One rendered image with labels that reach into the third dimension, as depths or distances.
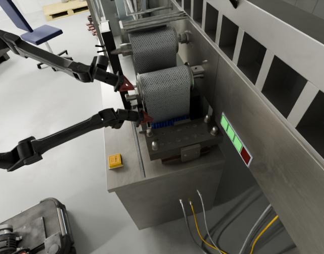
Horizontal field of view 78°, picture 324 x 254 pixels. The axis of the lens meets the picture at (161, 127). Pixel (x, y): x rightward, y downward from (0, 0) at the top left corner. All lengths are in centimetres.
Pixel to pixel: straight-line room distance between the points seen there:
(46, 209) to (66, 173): 54
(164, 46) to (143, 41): 11
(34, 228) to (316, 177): 187
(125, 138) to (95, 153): 121
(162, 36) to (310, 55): 78
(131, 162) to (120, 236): 95
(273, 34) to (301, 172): 36
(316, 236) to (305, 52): 46
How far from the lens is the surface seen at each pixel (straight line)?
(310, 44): 53
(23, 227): 207
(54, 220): 197
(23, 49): 119
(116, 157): 117
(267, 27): 63
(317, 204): 63
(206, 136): 106
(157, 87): 98
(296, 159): 62
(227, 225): 196
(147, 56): 115
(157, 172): 110
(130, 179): 111
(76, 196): 226
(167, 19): 117
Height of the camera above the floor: 186
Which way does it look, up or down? 48 degrees down
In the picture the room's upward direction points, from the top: 8 degrees counter-clockwise
